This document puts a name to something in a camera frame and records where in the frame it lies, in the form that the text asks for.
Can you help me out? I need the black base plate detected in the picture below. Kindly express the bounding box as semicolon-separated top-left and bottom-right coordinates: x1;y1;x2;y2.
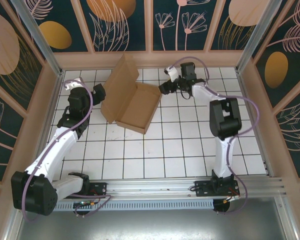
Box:
62;182;108;200
194;180;241;198

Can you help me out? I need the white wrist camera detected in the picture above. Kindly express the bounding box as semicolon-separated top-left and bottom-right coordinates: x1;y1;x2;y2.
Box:
164;65;182;83
63;77;84;91

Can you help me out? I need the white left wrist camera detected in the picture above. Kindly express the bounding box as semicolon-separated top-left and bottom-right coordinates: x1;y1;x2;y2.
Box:
63;77;84;91

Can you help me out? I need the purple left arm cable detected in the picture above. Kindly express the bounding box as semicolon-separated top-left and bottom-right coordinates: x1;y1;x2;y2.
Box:
21;79;113;223

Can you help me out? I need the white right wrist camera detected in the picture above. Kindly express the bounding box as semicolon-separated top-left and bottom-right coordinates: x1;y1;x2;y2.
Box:
164;65;182;83

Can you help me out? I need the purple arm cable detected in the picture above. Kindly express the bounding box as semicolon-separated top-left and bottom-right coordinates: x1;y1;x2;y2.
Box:
21;79;113;223
168;56;262;216

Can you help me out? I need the grey metal sheet panel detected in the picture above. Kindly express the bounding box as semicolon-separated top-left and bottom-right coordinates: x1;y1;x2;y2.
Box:
4;209;298;240

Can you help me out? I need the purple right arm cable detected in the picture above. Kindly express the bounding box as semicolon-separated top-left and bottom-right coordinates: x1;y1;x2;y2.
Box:
168;56;262;216

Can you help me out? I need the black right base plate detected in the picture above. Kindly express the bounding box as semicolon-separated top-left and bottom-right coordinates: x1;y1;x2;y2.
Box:
194;180;241;198

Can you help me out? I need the aluminium mounting rail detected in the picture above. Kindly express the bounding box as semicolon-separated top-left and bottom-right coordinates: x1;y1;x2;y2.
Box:
13;176;290;201

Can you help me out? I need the brown cardboard box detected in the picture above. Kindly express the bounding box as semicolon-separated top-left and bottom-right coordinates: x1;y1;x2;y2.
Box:
99;52;163;135

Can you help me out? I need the slotted grey cable duct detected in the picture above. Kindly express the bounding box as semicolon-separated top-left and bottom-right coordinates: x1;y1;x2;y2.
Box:
53;199;216;211

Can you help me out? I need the yellow connector with red wires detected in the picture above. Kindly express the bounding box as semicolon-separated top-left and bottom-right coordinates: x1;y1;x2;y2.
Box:
223;191;241;204

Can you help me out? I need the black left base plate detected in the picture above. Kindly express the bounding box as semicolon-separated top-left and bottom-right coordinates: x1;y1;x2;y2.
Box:
62;182;108;200

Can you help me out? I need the aluminium table side rail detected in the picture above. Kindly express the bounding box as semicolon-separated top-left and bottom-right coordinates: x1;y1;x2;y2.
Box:
236;71;275;177
34;70;66;165

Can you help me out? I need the aluminium corner post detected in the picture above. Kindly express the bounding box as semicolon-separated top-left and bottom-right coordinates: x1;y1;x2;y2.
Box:
9;0;66;77
234;0;285;73

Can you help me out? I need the small green circuit board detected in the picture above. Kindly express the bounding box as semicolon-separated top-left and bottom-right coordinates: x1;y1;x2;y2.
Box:
73;200;97;209

